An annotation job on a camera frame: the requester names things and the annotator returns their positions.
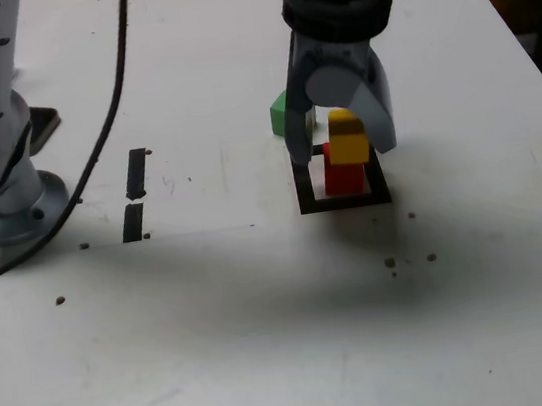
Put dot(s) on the dark embossed tray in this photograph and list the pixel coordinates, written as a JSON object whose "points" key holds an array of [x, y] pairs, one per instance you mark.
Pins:
{"points": [[45, 124]]}

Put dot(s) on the green cube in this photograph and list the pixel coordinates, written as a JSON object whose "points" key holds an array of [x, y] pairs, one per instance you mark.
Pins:
{"points": [[278, 113]]}

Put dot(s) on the black tape square outline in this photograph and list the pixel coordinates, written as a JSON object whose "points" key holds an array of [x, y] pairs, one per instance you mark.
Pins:
{"points": [[346, 202]]}

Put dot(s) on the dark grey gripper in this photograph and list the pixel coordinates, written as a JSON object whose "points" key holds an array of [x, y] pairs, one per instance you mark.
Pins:
{"points": [[331, 53]]}

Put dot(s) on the black tape strip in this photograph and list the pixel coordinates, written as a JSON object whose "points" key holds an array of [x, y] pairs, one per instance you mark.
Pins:
{"points": [[137, 176]]}

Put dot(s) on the yellow cube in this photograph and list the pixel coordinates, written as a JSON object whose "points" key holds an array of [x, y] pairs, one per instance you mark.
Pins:
{"points": [[347, 149]]}

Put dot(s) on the red cube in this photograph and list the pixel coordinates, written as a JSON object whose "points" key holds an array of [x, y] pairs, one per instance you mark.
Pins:
{"points": [[343, 180]]}

